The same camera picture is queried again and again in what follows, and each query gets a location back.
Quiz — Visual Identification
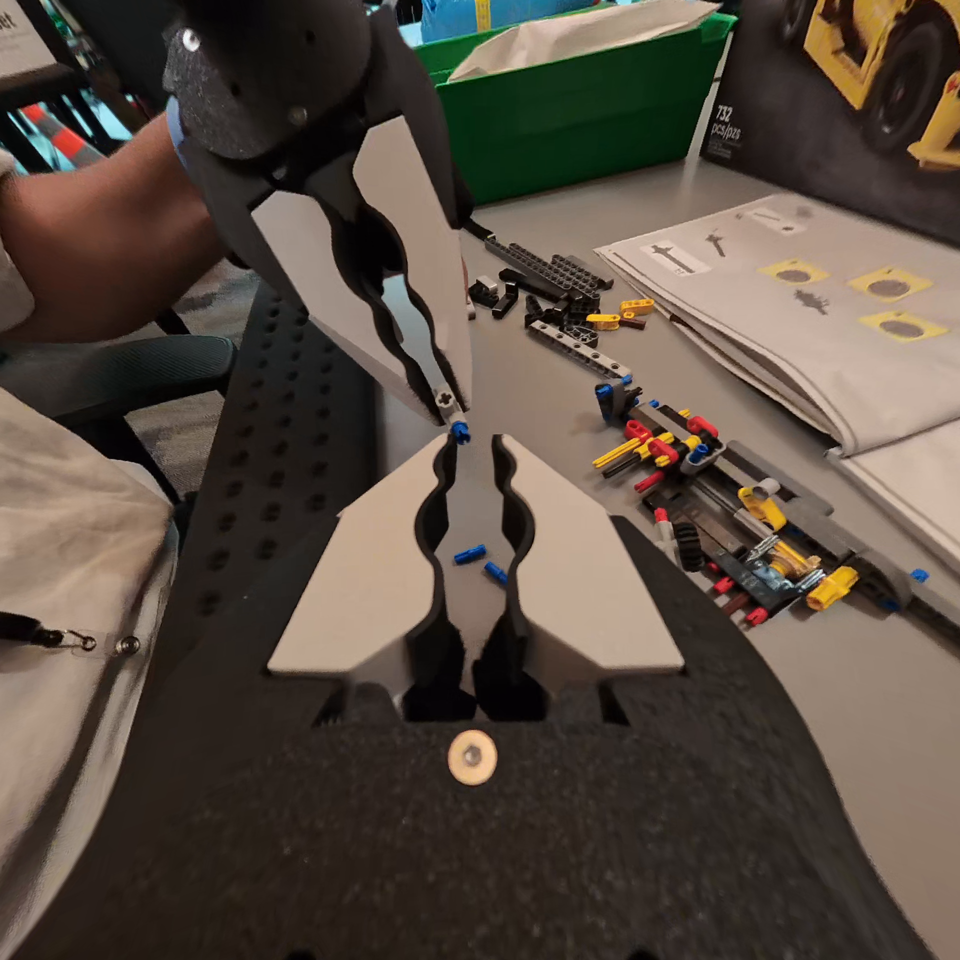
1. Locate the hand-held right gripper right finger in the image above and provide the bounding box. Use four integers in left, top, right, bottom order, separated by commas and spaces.
472, 433, 687, 723

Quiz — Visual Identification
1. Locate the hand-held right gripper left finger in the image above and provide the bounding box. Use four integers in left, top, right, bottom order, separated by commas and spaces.
266, 432, 479, 723

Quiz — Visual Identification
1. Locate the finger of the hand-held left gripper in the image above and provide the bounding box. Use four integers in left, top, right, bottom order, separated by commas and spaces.
351, 116, 476, 421
249, 189, 447, 429

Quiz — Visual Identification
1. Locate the long dark lego chassis assembly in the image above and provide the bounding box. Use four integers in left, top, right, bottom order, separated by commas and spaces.
592, 378, 960, 646

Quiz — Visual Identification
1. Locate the person's left forearm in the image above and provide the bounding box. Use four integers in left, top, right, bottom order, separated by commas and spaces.
0, 112, 226, 346

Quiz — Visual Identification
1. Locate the small pile of lego beams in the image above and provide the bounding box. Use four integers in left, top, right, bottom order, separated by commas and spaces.
468, 236, 657, 380

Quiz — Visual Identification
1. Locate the yellow car lego set box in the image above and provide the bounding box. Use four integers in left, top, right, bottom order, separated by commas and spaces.
699, 0, 960, 249

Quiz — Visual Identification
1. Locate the blue wristband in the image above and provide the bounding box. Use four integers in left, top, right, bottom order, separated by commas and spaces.
165, 96, 190, 172

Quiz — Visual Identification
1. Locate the green plastic bin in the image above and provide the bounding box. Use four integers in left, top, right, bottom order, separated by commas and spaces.
414, 13, 740, 207

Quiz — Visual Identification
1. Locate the blue plastic roll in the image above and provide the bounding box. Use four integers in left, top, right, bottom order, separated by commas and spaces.
418, 0, 601, 45

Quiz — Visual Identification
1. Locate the teal mesh office chair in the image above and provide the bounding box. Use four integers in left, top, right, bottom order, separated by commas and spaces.
0, 333, 240, 504

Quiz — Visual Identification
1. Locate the orange traffic cone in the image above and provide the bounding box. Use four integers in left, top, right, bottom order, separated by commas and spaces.
21, 103, 108, 172

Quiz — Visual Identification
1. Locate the white sign with black pattern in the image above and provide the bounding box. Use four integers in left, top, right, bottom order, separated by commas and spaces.
0, 0, 63, 82

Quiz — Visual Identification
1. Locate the white t-shirt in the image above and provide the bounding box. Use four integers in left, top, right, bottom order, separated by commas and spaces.
0, 150, 181, 939

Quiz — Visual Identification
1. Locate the open instruction booklet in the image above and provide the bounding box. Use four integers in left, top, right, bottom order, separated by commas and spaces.
594, 193, 960, 575

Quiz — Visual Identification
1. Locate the black lanyard with badge reel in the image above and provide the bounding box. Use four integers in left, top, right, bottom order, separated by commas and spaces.
0, 611, 144, 657

